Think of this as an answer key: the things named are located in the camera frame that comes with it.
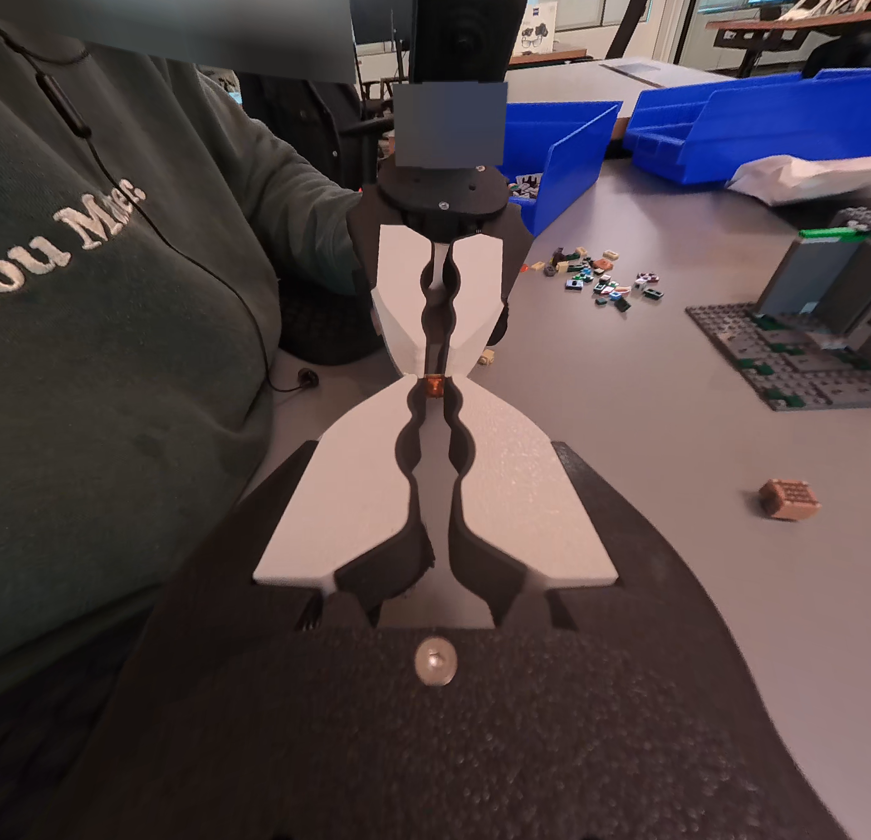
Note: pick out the orange flame toy brick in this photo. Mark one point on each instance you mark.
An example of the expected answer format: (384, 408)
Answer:
(434, 386)

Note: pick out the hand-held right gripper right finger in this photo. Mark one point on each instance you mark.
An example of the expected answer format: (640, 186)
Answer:
(531, 500)

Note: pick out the wooden-top office desk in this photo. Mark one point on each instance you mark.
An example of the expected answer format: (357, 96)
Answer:
(782, 23)

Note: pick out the grey desk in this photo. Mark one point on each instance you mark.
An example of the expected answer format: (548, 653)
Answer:
(646, 445)

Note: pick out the grey toy brick building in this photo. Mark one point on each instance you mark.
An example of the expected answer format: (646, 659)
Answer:
(796, 336)

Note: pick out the person's left forearm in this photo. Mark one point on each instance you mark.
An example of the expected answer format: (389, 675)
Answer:
(272, 173)

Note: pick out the pile of small toy bricks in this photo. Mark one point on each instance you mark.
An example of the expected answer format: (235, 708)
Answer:
(599, 279)
(527, 187)

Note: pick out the white crumpled paper bag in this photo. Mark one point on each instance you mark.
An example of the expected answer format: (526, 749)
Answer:
(803, 177)

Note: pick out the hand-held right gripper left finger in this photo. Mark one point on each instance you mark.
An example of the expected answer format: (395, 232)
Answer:
(340, 500)

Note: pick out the dark cloth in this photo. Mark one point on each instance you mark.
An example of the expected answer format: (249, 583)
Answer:
(299, 125)

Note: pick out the tan toy brick cube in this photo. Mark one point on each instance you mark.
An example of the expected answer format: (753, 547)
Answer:
(789, 500)

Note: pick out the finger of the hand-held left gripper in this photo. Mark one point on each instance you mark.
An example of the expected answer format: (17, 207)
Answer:
(476, 289)
(398, 289)

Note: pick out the blue plastic bin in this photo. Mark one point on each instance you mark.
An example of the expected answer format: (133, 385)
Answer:
(575, 166)
(657, 129)
(782, 132)

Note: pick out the white printed carton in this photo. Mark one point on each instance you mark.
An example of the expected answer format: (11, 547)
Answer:
(537, 27)

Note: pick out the black honeycomb armrest pad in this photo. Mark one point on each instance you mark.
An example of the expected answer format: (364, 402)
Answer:
(326, 330)

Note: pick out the black office chair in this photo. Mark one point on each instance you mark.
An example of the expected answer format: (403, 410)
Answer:
(629, 23)

